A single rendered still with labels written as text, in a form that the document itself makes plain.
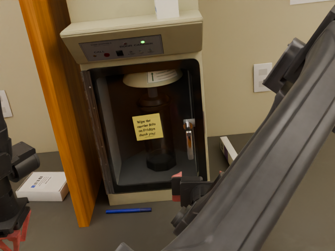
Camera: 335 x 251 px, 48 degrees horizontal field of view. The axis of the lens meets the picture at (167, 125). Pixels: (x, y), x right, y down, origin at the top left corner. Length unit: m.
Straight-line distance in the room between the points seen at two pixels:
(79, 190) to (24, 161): 0.29
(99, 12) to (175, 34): 0.21
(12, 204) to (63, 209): 0.44
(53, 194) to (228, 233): 1.07
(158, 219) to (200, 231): 0.88
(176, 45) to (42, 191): 0.67
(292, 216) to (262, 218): 0.86
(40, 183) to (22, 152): 0.53
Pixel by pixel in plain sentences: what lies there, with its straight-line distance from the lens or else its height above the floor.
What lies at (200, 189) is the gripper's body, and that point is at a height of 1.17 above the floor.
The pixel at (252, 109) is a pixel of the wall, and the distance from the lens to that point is 1.55.
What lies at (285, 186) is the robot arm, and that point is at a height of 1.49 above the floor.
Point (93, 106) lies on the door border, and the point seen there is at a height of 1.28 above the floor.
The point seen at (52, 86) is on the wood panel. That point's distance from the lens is 0.96.
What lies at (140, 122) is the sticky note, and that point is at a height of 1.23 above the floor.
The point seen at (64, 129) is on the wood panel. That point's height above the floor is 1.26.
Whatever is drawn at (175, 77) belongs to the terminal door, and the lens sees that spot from 0.99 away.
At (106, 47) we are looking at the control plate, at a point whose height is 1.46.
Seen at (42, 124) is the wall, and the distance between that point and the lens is 1.61.
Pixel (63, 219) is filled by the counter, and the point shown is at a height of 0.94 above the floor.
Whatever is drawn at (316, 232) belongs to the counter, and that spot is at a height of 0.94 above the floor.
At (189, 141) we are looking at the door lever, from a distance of 1.01.
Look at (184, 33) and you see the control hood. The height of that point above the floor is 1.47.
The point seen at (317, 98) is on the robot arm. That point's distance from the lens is 0.34.
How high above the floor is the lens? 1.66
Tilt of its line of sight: 26 degrees down
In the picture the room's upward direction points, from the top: 7 degrees counter-clockwise
